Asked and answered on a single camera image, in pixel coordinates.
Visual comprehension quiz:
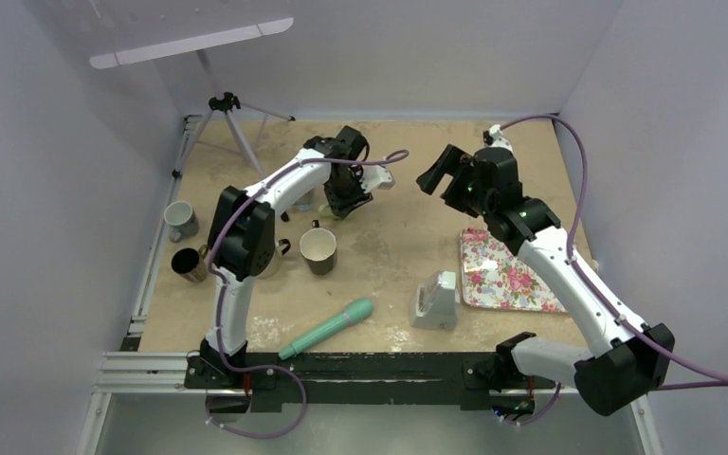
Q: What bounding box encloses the grey mug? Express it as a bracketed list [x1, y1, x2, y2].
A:
[163, 201, 200, 243]

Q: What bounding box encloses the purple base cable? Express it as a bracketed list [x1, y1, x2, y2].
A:
[204, 358, 309, 440]

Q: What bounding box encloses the floral tray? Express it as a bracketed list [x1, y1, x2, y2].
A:
[460, 227, 567, 314]

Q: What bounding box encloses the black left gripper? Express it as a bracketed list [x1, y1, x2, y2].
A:
[324, 167, 373, 219]

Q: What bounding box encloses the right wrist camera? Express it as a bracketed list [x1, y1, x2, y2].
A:
[482, 123, 514, 152]

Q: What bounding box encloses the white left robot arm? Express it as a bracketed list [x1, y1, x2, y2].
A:
[199, 126, 410, 388]

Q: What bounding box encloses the black mounting base rail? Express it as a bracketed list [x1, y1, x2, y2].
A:
[184, 352, 555, 412]

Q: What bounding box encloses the white footed mug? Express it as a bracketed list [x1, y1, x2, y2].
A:
[293, 189, 317, 211]

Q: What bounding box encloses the green cup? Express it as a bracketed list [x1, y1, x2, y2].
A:
[318, 203, 338, 220]

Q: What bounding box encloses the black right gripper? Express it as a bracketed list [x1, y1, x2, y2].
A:
[417, 144, 494, 218]

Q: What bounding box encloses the grey charging dock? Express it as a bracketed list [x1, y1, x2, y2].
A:
[408, 271, 461, 331]

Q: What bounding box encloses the brown small mug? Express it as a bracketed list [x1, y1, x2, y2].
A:
[170, 245, 209, 283]

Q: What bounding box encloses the cream mug black handle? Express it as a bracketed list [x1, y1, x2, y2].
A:
[258, 238, 291, 280]

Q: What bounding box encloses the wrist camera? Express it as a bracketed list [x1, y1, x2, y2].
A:
[360, 165, 395, 193]
[482, 123, 514, 152]

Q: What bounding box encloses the aluminium frame rail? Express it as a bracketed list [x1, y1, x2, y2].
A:
[77, 353, 663, 454]

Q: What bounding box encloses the overhead light panel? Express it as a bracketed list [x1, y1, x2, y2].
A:
[23, 0, 295, 69]

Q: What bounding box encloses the teal handheld massager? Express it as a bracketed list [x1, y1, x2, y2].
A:
[278, 298, 373, 360]

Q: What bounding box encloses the camera tripod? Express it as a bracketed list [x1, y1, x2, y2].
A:
[172, 49, 296, 179]

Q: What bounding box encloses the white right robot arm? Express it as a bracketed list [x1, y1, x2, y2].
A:
[417, 145, 675, 416]

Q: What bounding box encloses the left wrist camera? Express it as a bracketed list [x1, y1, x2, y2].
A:
[360, 165, 395, 193]

